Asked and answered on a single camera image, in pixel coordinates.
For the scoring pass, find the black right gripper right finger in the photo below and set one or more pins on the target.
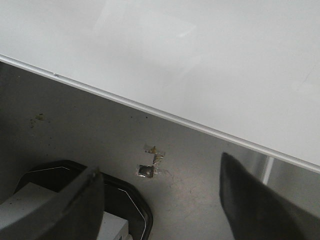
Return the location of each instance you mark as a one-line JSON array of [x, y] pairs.
[[256, 212]]

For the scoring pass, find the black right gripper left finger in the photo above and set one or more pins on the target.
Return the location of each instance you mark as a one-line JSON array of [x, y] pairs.
[[75, 213]]

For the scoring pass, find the black plastic tray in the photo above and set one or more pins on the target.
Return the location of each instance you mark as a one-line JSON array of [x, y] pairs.
[[121, 198]]

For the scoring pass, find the grey box in tray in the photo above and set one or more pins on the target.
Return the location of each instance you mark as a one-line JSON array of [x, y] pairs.
[[32, 196]]

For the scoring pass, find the torn tape residue patch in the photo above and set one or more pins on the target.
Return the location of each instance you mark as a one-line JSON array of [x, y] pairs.
[[153, 167]]

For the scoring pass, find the white whiteboard with aluminium frame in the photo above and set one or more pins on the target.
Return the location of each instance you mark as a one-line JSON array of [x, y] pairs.
[[245, 71]]

